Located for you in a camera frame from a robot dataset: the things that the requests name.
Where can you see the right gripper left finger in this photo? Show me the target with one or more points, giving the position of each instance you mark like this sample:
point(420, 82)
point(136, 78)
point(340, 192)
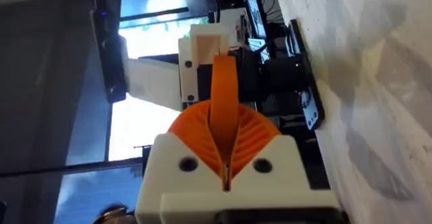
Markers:
point(175, 156)

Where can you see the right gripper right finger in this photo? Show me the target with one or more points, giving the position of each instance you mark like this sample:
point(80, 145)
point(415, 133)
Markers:
point(270, 163)

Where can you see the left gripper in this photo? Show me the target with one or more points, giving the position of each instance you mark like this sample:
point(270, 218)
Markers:
point(188, 82)

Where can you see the orange ribbed wedge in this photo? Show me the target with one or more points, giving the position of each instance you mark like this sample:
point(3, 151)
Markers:
point(224, 99)

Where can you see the white box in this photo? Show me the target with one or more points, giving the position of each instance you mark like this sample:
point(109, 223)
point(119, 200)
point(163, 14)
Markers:
point(233, 21)

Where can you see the window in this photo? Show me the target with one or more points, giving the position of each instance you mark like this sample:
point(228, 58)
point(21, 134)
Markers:
point(141, 133)

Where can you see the computer monitor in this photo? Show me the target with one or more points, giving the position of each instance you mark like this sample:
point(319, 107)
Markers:
point(254, 11)

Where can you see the black rail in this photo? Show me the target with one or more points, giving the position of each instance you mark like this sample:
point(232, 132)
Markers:
point(317, 163)

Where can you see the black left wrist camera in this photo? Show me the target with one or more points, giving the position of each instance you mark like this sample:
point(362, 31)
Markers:
point(109, 48)

